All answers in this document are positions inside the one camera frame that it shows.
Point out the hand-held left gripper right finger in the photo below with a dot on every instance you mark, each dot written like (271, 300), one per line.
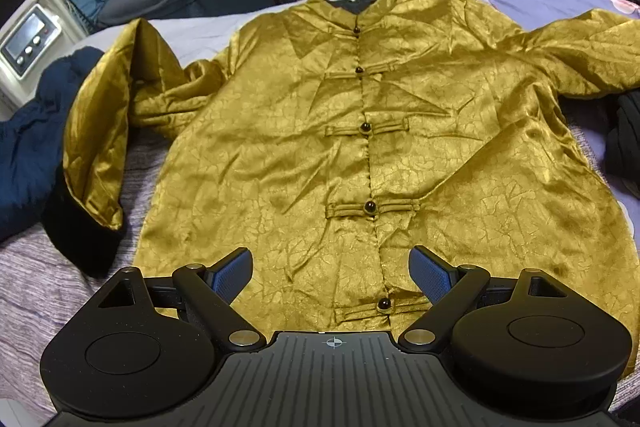
(430, 278)

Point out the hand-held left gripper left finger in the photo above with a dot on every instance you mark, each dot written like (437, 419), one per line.
(231, 274)

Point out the gold satin jacket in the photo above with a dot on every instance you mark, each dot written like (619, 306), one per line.
(310, 147)

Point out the grey striped blanket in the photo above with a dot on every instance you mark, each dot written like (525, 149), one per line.
(30, 297)

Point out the navy blue garment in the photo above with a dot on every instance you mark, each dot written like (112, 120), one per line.
(35, 147)

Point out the black garment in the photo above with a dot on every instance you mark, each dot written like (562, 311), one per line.
(624, 142)

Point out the white machine with screen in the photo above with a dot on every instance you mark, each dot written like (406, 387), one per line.
(30, 39)

